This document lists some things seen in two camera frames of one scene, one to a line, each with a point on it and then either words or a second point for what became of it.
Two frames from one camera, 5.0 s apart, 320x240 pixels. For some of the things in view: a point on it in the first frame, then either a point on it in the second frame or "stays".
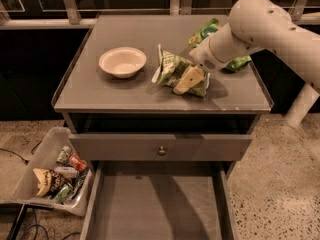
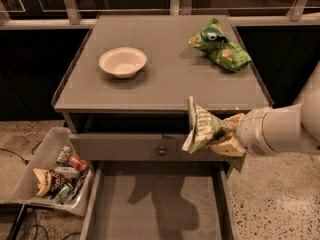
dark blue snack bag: [79, 182] stays
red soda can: [78, 163] stays
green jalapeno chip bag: [172, 68] → [206, 127]
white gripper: [202, 56] → [252, 130]
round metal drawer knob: [162, 151] stays
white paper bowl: [122, 62] stays
